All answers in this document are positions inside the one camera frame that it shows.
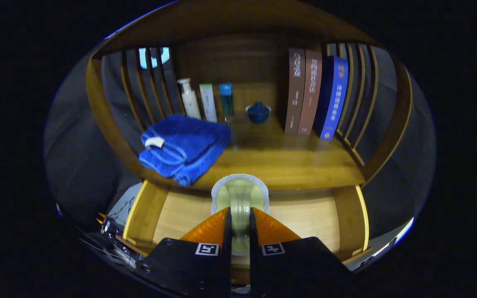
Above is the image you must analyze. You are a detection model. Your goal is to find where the teal bottle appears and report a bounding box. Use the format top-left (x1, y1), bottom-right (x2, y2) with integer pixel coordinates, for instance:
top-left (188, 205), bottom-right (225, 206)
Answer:
top-left (219, 83), bottom-right (235, 123)

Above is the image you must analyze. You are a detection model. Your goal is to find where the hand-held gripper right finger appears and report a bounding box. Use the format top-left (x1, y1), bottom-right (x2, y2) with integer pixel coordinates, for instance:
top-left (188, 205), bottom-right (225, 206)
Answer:
top-left (249, 207), bottom-right (355, 298)

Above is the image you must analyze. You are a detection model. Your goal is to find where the white pump bottle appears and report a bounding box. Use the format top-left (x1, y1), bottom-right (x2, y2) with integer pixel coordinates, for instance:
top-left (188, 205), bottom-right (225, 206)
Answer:
top-left (177, 78), bottom-right (202, 120)

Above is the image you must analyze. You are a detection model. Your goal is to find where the blue book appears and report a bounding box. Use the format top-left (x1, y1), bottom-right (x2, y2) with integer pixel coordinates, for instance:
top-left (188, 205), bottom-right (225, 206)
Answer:
top-left (315, 56), bottom-right (349, 140)

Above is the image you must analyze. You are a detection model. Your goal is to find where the white and green tube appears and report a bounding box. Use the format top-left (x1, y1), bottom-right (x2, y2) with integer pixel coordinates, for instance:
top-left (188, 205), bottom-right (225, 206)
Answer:
top-left (199, 84), bottom-right (217, 123)

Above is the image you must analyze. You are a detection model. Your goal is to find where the wooden cabinet with shelf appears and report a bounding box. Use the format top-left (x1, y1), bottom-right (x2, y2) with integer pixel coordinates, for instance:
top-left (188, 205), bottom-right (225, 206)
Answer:
top-left (85, 0), bottom-right (413, 195)

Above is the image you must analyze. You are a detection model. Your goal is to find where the blue folded towel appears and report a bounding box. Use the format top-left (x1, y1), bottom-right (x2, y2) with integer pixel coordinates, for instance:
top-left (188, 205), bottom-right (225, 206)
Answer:
top-left (138, 114), bottom-right (231, 187)

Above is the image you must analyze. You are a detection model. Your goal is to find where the pale green sponge brush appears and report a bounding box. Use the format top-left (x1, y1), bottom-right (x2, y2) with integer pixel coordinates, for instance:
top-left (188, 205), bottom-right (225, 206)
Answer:
top-left (211, 174), bottom-right (270, 255)

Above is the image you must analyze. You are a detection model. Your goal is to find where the bundle of thin cables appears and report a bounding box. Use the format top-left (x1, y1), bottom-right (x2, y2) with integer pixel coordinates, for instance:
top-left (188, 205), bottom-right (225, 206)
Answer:
top-left (108, 197), bottom-right (135, 222)

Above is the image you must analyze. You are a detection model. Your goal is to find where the wooden countertop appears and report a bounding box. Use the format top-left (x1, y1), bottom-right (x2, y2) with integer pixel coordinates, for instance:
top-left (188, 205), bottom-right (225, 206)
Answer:
top-left (141, 83), bottom-right (366, 192)

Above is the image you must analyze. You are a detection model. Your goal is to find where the blue lidded teacup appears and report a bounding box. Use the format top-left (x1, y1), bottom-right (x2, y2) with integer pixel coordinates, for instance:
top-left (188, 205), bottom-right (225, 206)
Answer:
top-left (246, 102), bottom-right (271, 124)

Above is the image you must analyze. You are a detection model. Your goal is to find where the wooden drawer with black knob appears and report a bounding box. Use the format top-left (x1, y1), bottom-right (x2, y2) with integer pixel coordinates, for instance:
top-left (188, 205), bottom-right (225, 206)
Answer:
top-left (122, 179), bottom-right (374, 274)

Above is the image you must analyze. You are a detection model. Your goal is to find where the brown book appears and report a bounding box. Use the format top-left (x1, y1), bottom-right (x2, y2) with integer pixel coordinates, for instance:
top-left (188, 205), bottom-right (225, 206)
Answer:
top-left (297, 50), bottom-right (323, 136)
top-left (284, 48), bottom-right (306, 135)

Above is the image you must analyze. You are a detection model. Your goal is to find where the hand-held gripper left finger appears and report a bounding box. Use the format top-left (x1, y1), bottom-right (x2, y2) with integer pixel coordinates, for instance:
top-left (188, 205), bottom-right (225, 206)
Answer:
top-left (137, 207), bottom-right (232, 298)

